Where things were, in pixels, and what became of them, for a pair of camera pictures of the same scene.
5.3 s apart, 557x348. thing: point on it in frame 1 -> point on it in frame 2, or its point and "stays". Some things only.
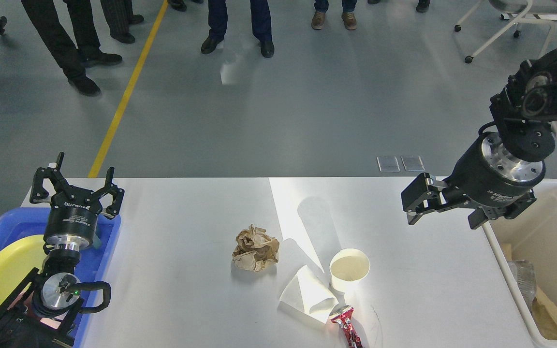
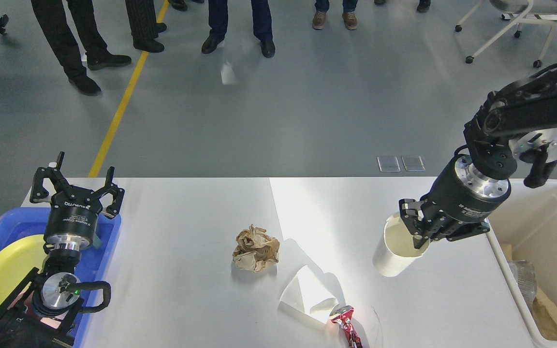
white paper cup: x=348 y=268 -> x=395 y=250
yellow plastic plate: x=8 y=269 stays
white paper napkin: x=309 y=295 stays
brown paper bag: x=553 y=324 stays
